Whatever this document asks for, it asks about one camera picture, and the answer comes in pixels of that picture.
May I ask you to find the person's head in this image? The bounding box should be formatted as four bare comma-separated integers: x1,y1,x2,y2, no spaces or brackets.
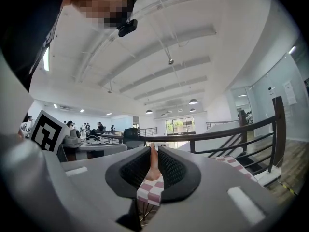
61,0,138,31

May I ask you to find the white paper notice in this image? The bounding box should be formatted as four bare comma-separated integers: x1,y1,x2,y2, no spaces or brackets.
282,81,298,106

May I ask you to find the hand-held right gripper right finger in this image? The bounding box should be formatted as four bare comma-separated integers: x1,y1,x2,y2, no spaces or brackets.
158,146,202,203

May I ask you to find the grey and white device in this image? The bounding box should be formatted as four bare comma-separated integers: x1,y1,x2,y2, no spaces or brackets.
62,129,83,150

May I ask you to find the black head camera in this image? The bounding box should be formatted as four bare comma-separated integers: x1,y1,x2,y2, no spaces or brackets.
117,19,139,38

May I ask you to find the red white checkered tablecloth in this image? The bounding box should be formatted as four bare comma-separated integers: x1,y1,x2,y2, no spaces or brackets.
137,155,258,206

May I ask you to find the person's black shirt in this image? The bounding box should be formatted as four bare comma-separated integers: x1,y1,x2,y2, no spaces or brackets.
0,0,80,93

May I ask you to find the black office chair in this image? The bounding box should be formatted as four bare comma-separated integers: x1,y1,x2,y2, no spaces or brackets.
123,128,146,150

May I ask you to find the black metal railing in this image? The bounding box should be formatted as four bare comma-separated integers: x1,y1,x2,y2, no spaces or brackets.
96,96,287,178

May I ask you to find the yellow black striped cable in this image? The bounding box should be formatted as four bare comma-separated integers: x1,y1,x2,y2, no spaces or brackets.
279,181,298,196

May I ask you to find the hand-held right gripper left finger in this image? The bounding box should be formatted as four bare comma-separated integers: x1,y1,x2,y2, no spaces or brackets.
105,146,152,199

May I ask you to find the ceiling light panel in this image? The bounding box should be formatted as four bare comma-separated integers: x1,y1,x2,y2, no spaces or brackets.
43,47,50,72

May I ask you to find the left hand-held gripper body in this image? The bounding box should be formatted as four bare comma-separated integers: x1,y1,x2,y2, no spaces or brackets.
30,109,71,156

